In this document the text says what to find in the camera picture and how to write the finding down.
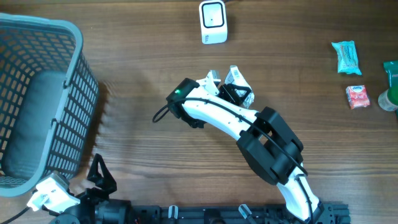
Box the red orange small packet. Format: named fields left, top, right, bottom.
left=346, top=85, right=370, bottom=110

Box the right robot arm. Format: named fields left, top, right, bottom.
left=166, top=78, right=324, bottom=223

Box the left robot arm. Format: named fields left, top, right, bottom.
left=50, top=154, right=137, bottom=224

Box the green lid jar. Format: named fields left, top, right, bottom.
left=378, top=86, right=398, bottom=111

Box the grey plastic mesh basket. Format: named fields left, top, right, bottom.
left=1, top=14, right=99, bottom=197

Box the green detergent pouch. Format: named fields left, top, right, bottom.
left=382, top=60, right=398, bottom=119

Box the white plaster box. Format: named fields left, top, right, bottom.
left=224, top=65, right=254, bottom=108

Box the teal tissue pack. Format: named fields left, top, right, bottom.
left=331, top=40, right=362, bottom=75

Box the white barcode scanner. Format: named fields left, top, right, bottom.
left=198, top=0, right=228, bottom=45

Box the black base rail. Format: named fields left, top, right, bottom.
left=132, top=203, right=351, bottom=224

